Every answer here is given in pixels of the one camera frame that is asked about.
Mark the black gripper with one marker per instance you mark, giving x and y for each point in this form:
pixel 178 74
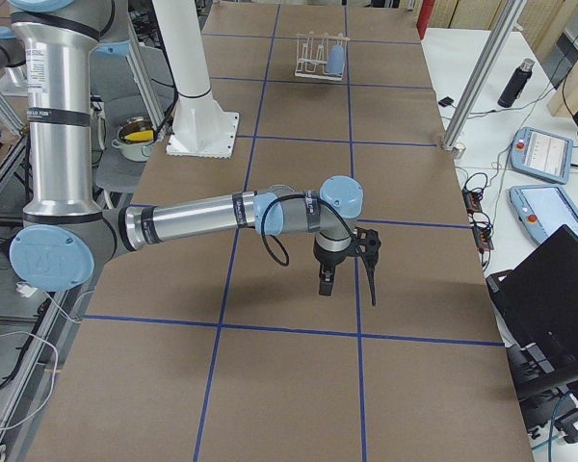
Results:
pixel 328 261

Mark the light blue plastic cup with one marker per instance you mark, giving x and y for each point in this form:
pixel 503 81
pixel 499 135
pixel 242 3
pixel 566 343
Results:
pixel 336 61

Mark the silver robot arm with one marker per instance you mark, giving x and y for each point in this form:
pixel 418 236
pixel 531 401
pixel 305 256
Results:
pixel 66 234
pixel 13 57

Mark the orange black power strip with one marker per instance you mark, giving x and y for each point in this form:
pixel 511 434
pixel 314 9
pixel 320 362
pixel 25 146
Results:
pixel 480 223

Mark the small black device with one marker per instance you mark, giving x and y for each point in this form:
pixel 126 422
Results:
pixel 446 101

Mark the black laptop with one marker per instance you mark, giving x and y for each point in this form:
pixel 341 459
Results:
pixel 538 301

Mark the lower blue teach pendant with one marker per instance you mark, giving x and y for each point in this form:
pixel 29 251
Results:
pixel 542 210

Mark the blue teach pendant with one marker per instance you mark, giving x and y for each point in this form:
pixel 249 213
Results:
pixel 542 155
pixel 542 210

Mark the steel pot with banana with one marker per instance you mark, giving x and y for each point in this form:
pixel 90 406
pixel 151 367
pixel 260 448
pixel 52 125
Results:
pixel 134 139

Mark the upper blue teach pendant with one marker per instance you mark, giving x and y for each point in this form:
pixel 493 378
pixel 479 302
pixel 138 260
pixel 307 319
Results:
pixel 542 155

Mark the black water bottle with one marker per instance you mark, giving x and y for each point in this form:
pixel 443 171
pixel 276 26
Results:
pixel 518 81

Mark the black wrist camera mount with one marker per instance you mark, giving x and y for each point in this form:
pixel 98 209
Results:
pixel 367 246

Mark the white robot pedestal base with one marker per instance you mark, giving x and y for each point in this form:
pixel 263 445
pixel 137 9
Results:
pixel 200 125

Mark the white wire cup rack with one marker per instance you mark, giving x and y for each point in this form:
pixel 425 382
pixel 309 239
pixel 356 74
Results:
pixel 312 55

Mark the aluminium frame post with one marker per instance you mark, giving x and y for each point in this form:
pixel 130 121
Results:
pixel 488 57

